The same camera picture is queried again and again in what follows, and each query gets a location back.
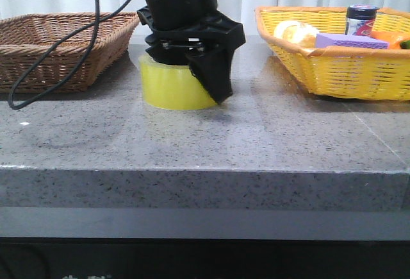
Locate bread roll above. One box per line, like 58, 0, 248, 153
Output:
274, 20, 320, 48

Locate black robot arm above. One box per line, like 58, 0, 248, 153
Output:
137, 0, 245, 104

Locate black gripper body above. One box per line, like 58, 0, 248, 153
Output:
138, 7, 245, 65

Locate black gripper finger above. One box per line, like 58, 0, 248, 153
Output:
186, 47, 234, 105

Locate brown wicker basket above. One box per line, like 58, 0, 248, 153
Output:
1, 12, 140, 94

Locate green vegetable toy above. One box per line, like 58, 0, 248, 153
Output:
399, 40, 410, 49

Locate yellow wicker basket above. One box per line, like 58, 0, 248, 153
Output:
255, 6, 409, 101

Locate orange carrot toy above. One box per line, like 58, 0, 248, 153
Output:
370, 30, 409, 49

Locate yellow tape roll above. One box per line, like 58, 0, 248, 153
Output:
138, 54, 217, 110

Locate black cable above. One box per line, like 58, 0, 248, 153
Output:
8, 0, 241, 110

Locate purple sponge block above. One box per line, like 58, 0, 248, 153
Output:
315, 33, 389, 49

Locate black lidded jar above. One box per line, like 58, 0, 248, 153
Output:
345, 4, 379, 37

